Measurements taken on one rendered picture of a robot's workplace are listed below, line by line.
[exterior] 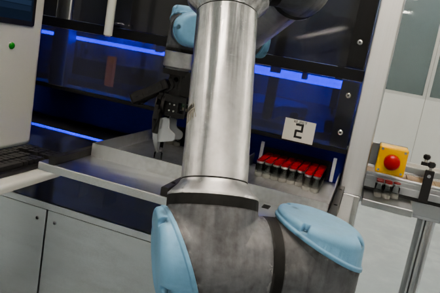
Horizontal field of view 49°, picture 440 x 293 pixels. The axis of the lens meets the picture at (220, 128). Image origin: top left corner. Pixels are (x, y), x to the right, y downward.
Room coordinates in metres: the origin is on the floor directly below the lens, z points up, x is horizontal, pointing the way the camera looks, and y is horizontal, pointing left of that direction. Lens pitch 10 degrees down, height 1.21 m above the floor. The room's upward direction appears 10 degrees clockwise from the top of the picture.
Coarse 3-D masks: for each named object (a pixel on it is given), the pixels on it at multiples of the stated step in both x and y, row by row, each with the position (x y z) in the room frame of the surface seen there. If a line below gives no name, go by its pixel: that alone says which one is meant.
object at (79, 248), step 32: (0, 224) 1.57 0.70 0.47; (32, 224) 1.53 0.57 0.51; (64, 224) 1.50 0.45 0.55; (96, 224) 1.46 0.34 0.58; (0, 256) 1.57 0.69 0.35; (32, 256) 1.53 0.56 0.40; (64, 256) 1.49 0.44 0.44; (96, 256) 1.46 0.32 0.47; (128, 256) 1.42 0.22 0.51; (0, 288) 1.56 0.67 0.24; (32, 288) 1.52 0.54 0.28; (64, 288) 1.49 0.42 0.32; (96, 288) 1.45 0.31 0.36; (128, 288) 1.42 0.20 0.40
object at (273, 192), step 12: (252, 156) 1.38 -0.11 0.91; (252, 168) 1.34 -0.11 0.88; (252, 180) 1.21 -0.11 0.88; (264, 180) 1.23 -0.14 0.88; (264, 192) 1.05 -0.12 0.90; (276, 192) 1.04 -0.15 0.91; (288, 192) 1.16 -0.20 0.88; (300, 192) 1.17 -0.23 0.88; (324, 192) 1.22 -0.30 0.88; (276, 204) 1.04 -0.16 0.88; (312, 204) 1.01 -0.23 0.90; (324, 204) 1.01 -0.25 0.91
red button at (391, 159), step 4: (388, 156) 1.19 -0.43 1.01; (392, 156) 1.19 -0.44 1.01; (396, 156) 1.19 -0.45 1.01; (384, 160) 1.19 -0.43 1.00; (388, 160) 1.19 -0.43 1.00; (392, 160) 1.18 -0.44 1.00; (396, 160) 1.18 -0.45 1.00; (384, 164) 1.19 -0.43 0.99; (388, 164) 1.19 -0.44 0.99; (392, 164) 1.18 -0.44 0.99; (396, 164) 1.18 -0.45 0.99; (388, 168) 1.19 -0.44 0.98; (392, 168) 1.18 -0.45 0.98; (396, 168) 1.18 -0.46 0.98
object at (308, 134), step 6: (288, 120) 1.30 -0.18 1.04; (294, 120) 1.30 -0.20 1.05; (300, 120) 1.29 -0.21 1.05; (288, 126) 1.30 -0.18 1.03; (294, 126) 1.29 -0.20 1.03; (300, 126) 1.29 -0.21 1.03; (306, 126) 1.28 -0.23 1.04; (312, 126) 1.28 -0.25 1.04; (288, 132) 1.30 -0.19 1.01; (294, 132) 1.29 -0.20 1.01; (306, 132) 1.28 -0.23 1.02; (312, 132) 1.28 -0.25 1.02; (282, 138) 1.30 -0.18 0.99; (288, 138) 1.30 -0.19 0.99; (294, 138) 1.29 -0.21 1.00; (306, 138) 1.28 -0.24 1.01; (312, 138) 1.28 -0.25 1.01
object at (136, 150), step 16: (96, 144) 1.18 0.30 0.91; (112, 144) 1.27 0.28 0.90; (128, 144) 1.36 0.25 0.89; (144, 144) 1.41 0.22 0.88; (112, 160) 1.16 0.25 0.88; (128, 160) 1.15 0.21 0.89; (144, 160) 1.14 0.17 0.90; (160, 160) 1.12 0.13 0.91; (176, 160) 1.28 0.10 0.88; (176, 176) 1.11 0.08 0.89
